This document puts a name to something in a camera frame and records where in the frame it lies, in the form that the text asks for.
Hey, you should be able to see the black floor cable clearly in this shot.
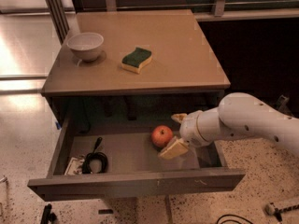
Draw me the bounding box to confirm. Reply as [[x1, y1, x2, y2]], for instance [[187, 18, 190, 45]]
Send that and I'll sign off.
[[216, 214, 255, 224]]

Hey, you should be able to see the white power strip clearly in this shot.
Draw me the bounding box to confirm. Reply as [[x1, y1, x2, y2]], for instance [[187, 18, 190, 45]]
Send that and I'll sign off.
[[265, 197, 299, 216]]

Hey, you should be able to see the grey cabinet counter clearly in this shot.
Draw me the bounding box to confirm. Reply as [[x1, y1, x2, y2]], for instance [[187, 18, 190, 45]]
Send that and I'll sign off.
[[41, 9, 232, 123]]

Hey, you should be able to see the coiled black cable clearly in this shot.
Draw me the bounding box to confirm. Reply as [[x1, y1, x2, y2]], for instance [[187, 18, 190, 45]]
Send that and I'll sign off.
[[81, 136, 110, 175]]

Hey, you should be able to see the white ceramic bowl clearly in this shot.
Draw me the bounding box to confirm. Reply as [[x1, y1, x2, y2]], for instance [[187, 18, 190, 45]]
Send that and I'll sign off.
[[67, 33, 104, 62]]

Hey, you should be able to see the black object on floor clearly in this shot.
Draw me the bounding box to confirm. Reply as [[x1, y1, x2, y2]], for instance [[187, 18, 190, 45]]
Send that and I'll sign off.
[[40, 203, 57, 224]]

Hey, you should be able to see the green and yellow sponge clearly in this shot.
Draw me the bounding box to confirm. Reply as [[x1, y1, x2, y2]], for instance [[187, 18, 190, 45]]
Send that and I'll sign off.
[[121, 48, 152, 74]]

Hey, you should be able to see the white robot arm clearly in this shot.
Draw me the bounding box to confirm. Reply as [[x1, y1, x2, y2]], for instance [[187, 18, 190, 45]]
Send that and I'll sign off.
[[159, 92, 299, 160]]

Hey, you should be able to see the white paper packet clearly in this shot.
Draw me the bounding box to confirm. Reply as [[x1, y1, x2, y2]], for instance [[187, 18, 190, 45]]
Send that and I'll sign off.
[[64, 157, 84, 175]]

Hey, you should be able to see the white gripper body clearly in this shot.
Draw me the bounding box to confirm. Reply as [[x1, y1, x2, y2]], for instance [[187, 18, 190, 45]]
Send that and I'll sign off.
[[179, 110, 211, 147]]

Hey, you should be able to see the red apple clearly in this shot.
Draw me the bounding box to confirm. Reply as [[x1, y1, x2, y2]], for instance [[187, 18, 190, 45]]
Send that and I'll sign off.
[[151, 125, 173, 147]]

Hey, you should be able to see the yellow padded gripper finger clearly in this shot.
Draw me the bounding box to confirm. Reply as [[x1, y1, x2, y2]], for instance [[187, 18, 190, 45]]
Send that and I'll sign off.
[[158, 136, 189, 160], [171, 113, 187, 124]]

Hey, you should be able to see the grey open drawer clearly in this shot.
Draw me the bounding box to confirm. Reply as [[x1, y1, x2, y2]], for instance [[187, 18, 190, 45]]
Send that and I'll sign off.
[[27, 100, 247, 203]]

